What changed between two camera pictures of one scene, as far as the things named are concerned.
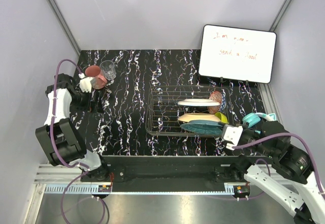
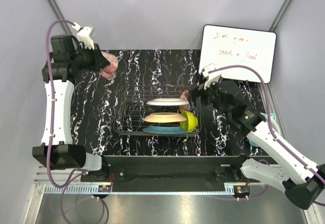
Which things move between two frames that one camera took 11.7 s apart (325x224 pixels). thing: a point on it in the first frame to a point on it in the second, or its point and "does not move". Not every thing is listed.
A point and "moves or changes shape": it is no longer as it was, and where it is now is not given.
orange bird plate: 199,116 to 165,117
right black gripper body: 250,135 to 209,95
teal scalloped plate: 203,127 to 165,128
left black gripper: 94,106 to 100,61
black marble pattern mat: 159,105 does not move
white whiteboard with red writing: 237,54 does not move
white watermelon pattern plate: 198,102 moves or changes shape
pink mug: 97,80 to 110,71
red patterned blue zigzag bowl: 219,97 moves or changes shape
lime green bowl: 223,118 to 191,123
